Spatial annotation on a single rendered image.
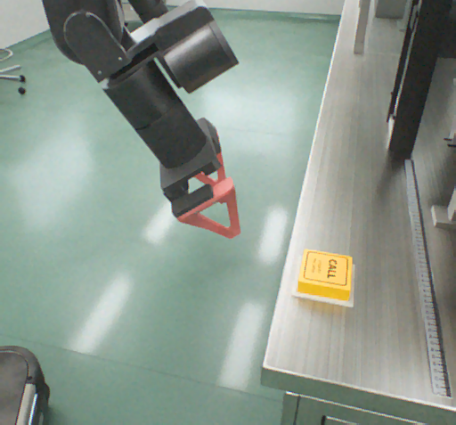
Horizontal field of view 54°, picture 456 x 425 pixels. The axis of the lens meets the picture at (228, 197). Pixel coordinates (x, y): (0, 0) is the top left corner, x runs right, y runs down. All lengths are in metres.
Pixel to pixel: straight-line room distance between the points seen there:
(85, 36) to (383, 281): 0.50
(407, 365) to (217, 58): 0.41
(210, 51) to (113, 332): 1.48
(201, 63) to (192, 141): 0.08
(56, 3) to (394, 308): 0.53
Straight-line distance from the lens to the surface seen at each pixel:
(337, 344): 0.59
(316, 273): 0.64
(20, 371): 1.48
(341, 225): 0.77
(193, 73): 0.43
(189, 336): 1.74
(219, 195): 0.44
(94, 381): 1.69
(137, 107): 0.44
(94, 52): 0.41
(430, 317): 0.66
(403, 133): 1.01
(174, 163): 0.47
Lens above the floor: 1.36
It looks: 34 degrees down
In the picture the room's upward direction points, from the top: straight up
